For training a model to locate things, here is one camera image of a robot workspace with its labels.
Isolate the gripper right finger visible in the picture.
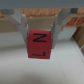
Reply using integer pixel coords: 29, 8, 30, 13
49, 8, 80, 43

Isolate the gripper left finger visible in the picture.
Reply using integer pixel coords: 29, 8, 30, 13
1, 8, 30, 44

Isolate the pink block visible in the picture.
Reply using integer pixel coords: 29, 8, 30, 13
25, 28, 54, 61

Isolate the wooden drawer box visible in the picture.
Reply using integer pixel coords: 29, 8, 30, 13
73, 25, 84, 52

